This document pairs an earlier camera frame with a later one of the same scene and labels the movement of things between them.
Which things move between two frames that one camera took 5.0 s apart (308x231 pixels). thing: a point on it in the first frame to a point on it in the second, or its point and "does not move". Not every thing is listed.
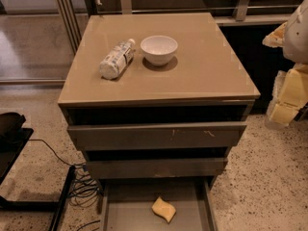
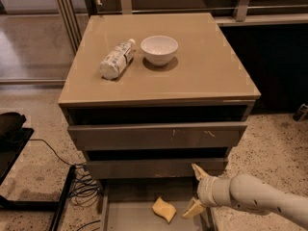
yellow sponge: (164, 209) does not move
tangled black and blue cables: (85, 189) does not move
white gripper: (296, 38) to (204, 190)
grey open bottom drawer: (127, 204) does not move
